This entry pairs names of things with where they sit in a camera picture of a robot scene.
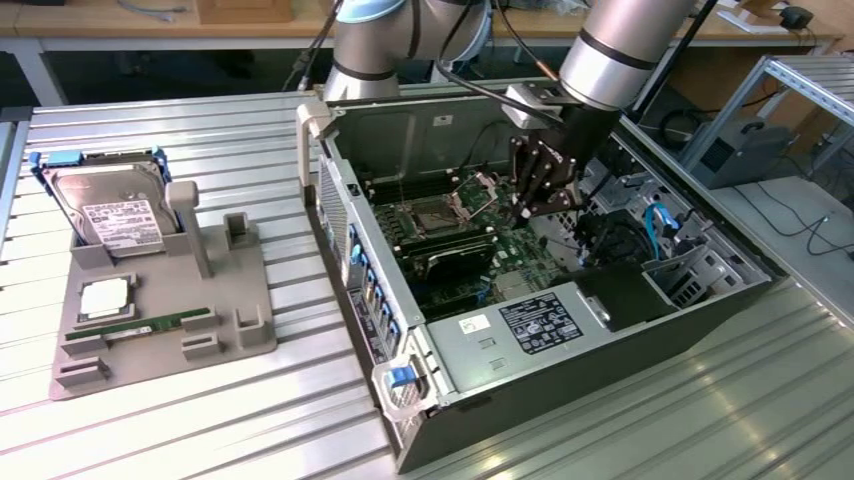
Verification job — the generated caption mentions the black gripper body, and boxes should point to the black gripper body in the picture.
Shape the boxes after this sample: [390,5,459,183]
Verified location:
[533,102,623,176]

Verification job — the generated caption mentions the low profile graphics card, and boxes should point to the low profile graphics card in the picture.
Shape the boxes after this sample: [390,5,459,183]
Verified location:
[423,247,499,284]

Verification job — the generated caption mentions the silver socket cover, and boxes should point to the silver socket cover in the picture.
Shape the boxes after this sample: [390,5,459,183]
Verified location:
[451,169,502,219]

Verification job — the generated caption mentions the silver drive cage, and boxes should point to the silver drive cage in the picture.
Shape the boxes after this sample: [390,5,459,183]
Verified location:
[530,92,675,241]

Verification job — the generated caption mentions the black pole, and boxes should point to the black pole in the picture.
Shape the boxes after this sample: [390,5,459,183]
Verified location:
[630,0,722,114]

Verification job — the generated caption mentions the CPU socket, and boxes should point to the CPU socket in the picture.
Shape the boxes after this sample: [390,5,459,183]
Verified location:
[405,198,469,236]

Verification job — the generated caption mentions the green Dell motherboard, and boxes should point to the green Dell motherboard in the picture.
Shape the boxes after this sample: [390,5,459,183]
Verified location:
[370,172,589,321]

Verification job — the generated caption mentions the silver chipset heatsink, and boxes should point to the silver chipset heatsink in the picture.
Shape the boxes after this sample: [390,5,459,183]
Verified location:
[497,272,535,296]

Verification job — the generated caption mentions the dark RAM stick white label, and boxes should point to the dark RAM stick white label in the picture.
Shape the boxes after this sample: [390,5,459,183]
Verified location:
[398,235,499,261]

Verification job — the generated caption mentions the grey equipment box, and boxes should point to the grey equipment box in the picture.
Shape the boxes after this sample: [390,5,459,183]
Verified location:
[686,119,800,190]

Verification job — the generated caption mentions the black plastic shroud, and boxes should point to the black plastic shroud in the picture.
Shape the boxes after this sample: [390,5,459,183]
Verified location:
[574,260,683,332]

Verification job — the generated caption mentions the silver disk bay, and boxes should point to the silver disk bay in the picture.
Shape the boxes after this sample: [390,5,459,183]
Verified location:
[641,243,769,310]

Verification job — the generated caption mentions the wood and white block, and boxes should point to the wood and white block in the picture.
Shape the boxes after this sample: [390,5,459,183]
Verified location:
[717,0,790,35]

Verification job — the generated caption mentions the silver power supply unit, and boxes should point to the silver power supply unit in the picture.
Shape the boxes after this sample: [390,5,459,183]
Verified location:
[425,279,615,397]

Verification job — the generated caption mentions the black power adapter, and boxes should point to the black power adapter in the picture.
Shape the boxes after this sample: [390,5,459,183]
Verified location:
[780,5,814,29]

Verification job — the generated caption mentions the open black PC case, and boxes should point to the open black PC case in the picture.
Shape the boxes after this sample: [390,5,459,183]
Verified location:
[295,74,793,474]

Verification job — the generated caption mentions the grey plastic parts rack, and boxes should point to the grey plastic parts rack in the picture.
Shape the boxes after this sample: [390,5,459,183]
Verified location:
[50,180,280,402]

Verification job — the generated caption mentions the silver hard disk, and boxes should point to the silver hard disk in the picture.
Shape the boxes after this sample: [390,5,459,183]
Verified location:
[52,162,168,259]

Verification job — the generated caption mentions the green RAM stick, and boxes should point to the green RAM stick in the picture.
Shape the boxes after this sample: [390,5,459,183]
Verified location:
[70,307,212,341]

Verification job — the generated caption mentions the silver CPU chip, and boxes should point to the silver CPU chip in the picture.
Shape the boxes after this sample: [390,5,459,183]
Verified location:
[78,278,135,321]

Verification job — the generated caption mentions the blue disk carrier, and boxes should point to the blue disk carrier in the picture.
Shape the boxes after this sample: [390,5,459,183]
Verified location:
[27,146,176,241]

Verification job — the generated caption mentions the wooden desk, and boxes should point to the wooden desk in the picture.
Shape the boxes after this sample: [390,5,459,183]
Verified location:
[0,0,846,51]

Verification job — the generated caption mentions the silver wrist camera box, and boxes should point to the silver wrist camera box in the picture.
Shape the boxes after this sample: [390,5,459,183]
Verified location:
[503,83,569,127]

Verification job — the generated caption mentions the black coiled cable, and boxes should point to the black coiled cable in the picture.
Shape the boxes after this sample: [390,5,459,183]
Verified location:
[658,107,703,147]

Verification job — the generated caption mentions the black cable copper fitting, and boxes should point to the black cable copper fitting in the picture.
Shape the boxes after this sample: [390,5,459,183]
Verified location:
[490,0,562,81]

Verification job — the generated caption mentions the blue SATA wire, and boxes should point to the blue SATA wire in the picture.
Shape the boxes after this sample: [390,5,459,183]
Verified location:
[643,197,679,261]

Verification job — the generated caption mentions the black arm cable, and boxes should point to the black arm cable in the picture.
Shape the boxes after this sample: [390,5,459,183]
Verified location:
[433,57,519,104]

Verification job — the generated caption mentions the aluminium profile frame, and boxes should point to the aluminium profile frame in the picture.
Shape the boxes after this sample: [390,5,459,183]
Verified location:
[679,53,854,166]

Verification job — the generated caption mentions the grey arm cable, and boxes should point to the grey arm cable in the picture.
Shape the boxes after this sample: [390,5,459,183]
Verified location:
[291,0,346,94]

